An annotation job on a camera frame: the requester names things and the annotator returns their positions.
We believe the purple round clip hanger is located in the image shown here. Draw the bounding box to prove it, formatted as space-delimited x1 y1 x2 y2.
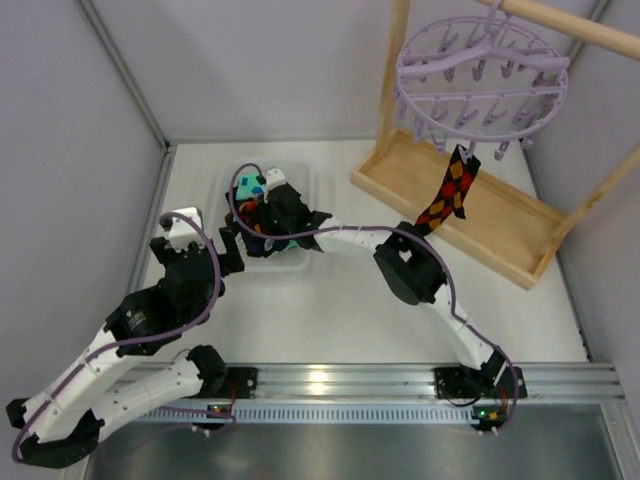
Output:
393 1 570 159

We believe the navy patterned sock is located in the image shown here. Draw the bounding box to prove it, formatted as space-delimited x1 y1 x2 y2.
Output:
244 235 294 258

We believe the argyle red orange sock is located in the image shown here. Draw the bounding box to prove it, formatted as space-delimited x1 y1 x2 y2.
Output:
237 200 261 233

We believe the mint green sock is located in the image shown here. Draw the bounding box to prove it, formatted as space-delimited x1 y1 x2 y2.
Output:
235 173 264 202

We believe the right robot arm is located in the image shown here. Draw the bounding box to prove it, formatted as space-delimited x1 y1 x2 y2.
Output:
259 169 527 406

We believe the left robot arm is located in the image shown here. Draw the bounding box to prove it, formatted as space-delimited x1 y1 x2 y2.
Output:
6 227 245 469

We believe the wooden hanger stand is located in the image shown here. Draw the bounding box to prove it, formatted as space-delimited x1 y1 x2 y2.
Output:
351 1 639 289

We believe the white plastic basket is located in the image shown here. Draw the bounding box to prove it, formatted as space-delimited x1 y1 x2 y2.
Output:
207 157 317 273

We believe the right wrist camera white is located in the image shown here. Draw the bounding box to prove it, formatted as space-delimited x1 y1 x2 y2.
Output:
264 168 287 194

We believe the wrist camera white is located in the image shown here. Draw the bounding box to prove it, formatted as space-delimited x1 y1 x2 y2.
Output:
159 206 205 252
264 168 287 194

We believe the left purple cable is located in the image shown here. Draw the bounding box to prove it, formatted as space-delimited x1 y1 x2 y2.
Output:
12 212 236 464

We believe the purple cable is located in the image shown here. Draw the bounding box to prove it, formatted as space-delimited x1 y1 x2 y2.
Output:
12 212 236 464
228 163 516 431

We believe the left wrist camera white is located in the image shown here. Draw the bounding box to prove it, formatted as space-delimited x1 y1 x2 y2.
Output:
159 206 205 252

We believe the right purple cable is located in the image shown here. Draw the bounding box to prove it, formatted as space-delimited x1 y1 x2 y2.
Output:
228 163 516 431

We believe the aluminium rail base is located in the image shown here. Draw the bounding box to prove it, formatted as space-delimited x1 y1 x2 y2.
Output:
82 363 626 426

